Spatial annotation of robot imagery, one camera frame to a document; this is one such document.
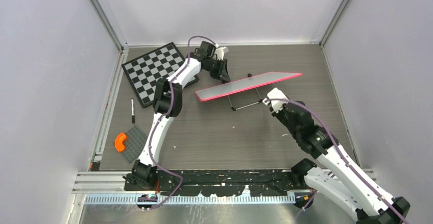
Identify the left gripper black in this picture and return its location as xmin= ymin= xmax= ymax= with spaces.
xmin=204 ymin=58 xmax=230 ymax=83

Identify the whiteboard with pink frame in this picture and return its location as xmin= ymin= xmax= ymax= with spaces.
xmin=195 ymin=71 xmax=302 ymax=102

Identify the black white marker pen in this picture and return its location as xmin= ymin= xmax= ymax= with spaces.
xmin=131 ymin=98 xmax=135 ymax=124

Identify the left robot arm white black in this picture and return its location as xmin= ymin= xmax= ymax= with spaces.
xmin=126 ymin=41 xmax=229 ymax=190

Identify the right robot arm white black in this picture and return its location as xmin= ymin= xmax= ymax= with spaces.
xmin=268 ymin=98 xmax=411 ymax=223

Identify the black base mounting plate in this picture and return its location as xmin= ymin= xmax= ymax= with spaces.
xmin=123 ymin=169 xmax=309 ymax=197

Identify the grey studded baseplate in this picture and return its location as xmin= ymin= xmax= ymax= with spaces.
xmin=121 ymin=126 xmax=148 ymax=163

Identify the orange curved brick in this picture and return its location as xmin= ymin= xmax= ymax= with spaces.
xmin=114 ymin=133 xmax=128 ymax=153

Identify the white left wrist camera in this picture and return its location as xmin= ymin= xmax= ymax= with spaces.
xmin=215 ymin=46 xmax=229 ymax=60

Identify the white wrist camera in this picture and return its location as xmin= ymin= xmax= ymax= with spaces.
xmin=215 ymin=46 xmax=229 ymax=60
xmin=262 ymin=88 xmax=289 ymax=113

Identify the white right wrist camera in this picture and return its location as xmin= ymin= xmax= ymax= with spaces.
xmin=262 ymin=88 xmax=289 ymax=113

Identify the black wire whiteboard stand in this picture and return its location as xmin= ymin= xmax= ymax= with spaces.
xmin=226 ymin=73 xmax=263 ymax=111

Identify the aluminium frame rail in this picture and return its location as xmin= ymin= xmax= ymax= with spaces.
xmin=73 ymin=167 xmax=360 ymax=209

